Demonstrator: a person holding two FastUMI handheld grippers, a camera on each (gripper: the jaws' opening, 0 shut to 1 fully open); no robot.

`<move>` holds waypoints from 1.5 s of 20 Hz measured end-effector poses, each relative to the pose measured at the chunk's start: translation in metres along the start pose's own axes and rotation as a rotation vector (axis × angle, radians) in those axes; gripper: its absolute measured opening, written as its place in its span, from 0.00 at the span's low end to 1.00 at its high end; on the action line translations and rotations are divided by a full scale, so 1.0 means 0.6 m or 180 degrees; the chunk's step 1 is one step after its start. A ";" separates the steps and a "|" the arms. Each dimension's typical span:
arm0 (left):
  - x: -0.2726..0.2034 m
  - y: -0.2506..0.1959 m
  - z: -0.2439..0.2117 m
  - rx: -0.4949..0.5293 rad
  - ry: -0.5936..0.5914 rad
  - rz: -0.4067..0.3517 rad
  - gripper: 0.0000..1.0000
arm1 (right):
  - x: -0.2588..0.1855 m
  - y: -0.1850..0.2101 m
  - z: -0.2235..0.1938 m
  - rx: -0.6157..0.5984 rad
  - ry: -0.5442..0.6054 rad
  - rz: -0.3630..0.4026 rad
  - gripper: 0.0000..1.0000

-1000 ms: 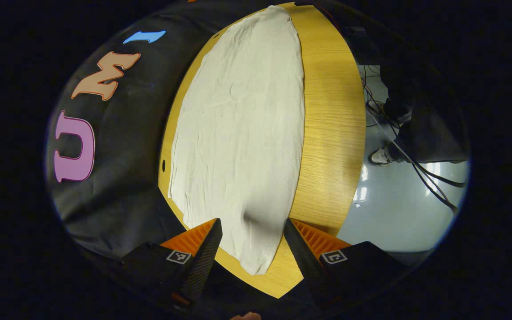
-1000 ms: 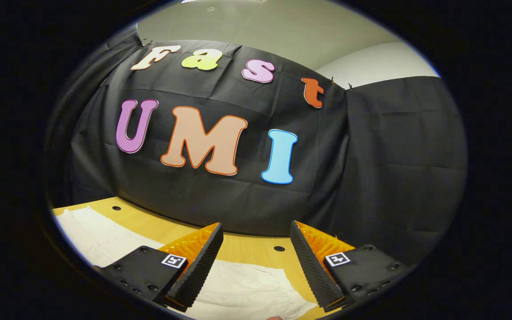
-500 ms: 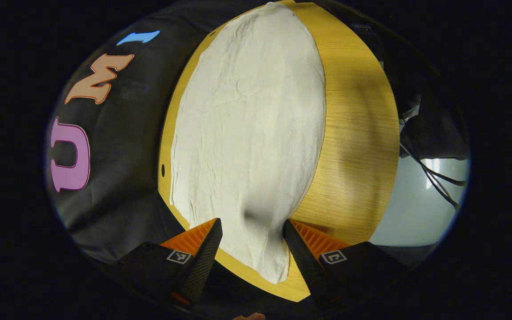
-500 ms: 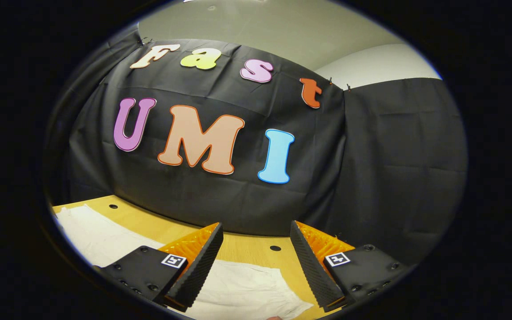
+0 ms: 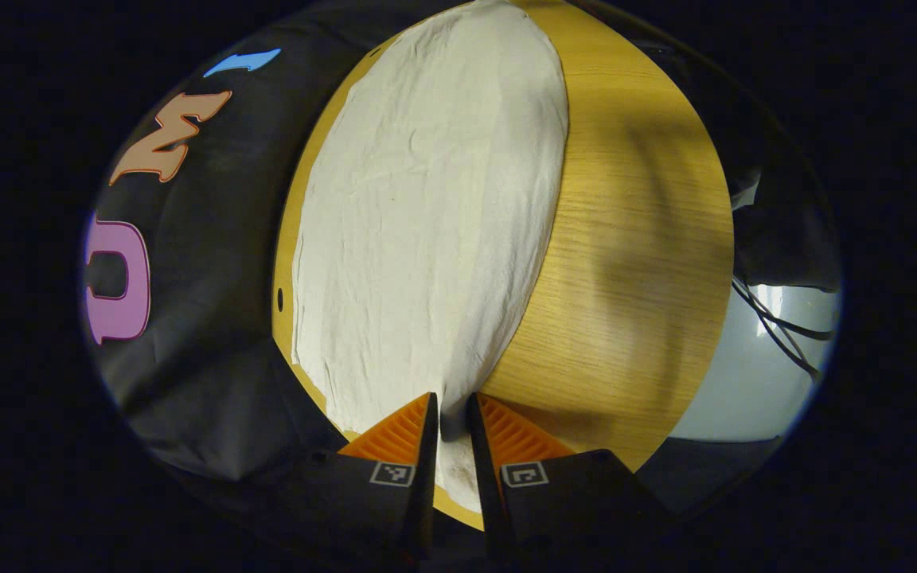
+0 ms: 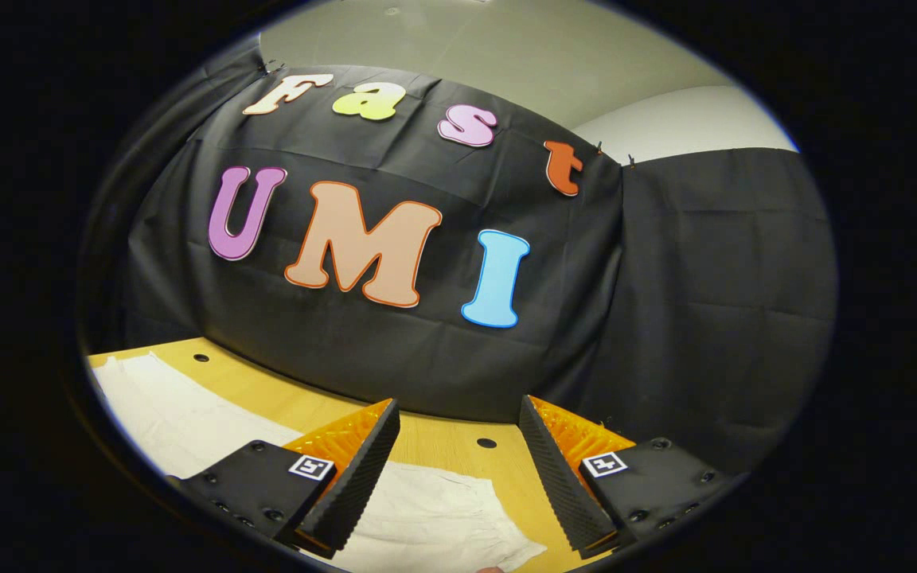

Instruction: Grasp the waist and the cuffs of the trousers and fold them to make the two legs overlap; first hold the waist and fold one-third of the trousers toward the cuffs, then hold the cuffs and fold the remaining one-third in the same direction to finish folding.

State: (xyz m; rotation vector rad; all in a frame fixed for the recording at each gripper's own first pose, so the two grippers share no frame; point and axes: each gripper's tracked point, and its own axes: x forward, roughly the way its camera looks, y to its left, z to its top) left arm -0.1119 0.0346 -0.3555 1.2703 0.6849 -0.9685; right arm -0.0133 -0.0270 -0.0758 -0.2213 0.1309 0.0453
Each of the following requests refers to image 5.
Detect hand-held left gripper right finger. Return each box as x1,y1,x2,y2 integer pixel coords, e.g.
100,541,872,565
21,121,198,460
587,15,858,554
466,392,666,563

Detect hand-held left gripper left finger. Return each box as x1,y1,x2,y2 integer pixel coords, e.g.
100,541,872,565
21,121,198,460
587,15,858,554
299,392,439,562

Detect white jeans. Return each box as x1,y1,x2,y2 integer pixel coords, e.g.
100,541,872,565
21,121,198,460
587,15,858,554
291,0,571,514

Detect black backdrop cloth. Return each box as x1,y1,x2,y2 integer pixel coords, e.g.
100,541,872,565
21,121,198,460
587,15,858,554
80,0,459,510

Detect dark cloth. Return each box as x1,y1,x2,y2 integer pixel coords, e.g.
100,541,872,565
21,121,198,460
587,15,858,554
725,151,843,292

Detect black floor cables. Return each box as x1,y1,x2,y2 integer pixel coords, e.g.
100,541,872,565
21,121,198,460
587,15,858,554
732,277,835,384

